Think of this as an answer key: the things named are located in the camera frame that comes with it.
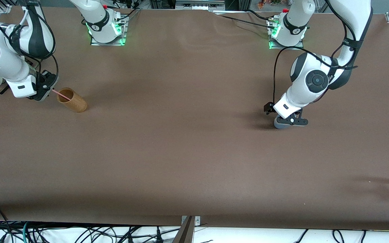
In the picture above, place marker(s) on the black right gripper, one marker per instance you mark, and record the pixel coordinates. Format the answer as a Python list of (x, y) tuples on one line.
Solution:
[(45, 83)]

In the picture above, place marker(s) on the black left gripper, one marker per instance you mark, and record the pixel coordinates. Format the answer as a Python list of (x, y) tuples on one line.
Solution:
[(268, 108)]

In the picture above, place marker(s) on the blue cup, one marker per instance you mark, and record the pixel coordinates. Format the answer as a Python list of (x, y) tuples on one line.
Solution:
[(280, 126)]

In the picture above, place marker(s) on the pink chopstick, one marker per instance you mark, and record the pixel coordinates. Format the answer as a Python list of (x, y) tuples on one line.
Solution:
[(62, 95)]

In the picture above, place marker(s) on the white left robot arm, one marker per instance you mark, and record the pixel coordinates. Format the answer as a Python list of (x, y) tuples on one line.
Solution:
[(312, 81)]

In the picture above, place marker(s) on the bamboo cylinder holder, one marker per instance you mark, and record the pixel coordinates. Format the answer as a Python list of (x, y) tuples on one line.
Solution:
[(76, 104)]

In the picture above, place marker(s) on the grey metal box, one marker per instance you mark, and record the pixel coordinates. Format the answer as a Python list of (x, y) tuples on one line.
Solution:
[(199, 4)]

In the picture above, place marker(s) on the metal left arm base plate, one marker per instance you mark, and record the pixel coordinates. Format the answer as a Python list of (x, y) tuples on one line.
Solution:
[(272, 45)]

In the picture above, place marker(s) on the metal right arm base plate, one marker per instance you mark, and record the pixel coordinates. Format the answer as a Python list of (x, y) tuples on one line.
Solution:
[(124, 33)]

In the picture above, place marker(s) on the small metal table bracket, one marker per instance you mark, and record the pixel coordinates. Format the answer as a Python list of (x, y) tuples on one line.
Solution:
[(197, 221)]

